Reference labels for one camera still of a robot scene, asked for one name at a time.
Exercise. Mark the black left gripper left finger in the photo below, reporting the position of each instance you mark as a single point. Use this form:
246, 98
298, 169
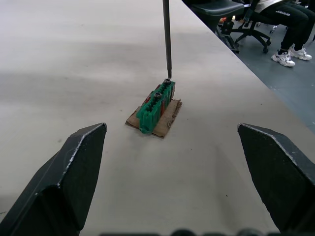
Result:
61, 182

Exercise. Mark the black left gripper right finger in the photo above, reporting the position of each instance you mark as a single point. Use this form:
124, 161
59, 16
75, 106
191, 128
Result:
278, 172

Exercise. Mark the grey screwdriver bit shaft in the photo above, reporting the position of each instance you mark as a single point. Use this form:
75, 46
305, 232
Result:
167, 37

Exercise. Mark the green ribbed finger piece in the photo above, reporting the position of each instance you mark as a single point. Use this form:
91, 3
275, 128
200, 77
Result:
155, 107

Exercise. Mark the black hex socket screw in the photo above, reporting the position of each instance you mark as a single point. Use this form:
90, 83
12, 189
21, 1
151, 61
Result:
158, 95
167, 80

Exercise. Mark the brown cardboard pad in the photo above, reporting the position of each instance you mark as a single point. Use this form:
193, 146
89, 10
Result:
161, 117

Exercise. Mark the seated person in black trousers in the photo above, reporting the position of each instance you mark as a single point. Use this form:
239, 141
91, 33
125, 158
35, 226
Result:
285, 27

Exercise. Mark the black office chair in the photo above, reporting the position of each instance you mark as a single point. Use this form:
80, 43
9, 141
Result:
229, 17

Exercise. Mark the black metal frame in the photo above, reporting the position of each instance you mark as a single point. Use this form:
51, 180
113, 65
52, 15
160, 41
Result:
227, 35

